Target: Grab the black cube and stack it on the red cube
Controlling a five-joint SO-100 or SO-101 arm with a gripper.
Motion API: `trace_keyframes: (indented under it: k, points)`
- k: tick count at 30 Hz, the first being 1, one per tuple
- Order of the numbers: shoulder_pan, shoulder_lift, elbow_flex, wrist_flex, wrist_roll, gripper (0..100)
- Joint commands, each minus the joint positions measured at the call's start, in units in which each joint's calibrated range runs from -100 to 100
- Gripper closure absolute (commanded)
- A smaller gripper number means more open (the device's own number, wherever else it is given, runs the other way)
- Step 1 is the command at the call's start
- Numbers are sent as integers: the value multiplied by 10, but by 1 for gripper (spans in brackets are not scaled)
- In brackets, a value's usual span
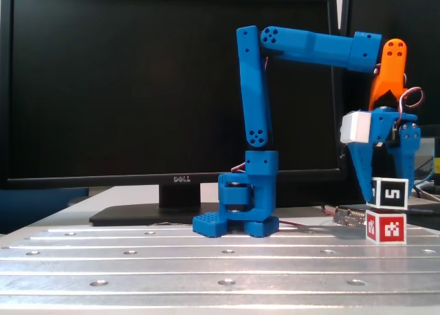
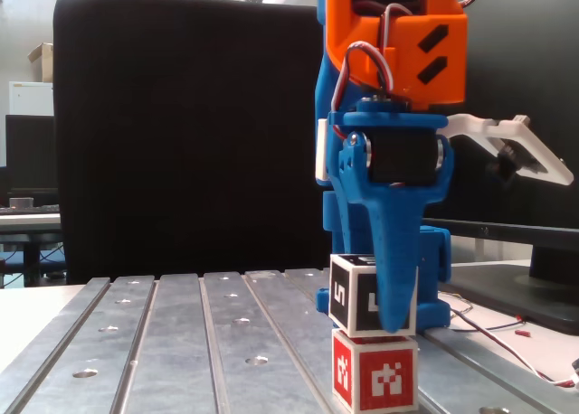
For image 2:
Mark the black cube with white marker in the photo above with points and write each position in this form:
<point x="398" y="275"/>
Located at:
<point x="362" y="296"/>

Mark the black Dell monitor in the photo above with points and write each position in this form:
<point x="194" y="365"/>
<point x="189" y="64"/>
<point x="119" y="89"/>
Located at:
<point x="520" y="48"/>

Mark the orange gripper body housing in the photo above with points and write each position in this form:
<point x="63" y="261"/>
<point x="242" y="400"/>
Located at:
<point x="393" y="161"/>

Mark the black office chair back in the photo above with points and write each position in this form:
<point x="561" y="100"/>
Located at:
<point x="181" y="161"/>

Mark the aluminium slotted base plate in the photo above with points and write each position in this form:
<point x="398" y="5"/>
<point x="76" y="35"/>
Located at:
<point x="181" y="341"/>

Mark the grey round tin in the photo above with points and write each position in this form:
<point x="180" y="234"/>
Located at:
<point x="21" y="203"/>

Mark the white cabinet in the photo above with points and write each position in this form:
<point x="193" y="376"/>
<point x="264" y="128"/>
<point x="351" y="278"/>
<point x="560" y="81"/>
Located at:
<point x="29" y="97"/>

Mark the red cube with white marker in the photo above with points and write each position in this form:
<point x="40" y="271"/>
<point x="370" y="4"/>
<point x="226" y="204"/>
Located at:
<point x="384" y="378"/>

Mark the white background desk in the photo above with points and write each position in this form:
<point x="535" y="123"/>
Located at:
<point x="27" y="222"/>

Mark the blue robot arm with base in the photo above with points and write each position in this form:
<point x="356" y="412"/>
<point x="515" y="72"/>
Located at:
<point x="434" y="274"/>

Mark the black background monitor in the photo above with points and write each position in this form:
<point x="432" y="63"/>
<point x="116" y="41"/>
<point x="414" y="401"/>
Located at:
<point x="29" y="152"/>

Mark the brown cardboard box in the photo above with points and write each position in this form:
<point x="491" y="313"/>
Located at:
<point x="43" y="57"/>

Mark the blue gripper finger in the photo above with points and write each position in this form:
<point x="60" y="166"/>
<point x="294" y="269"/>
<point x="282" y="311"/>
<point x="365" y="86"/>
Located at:
<point x="393" y="251"/>
<point x="348" y="233"/>

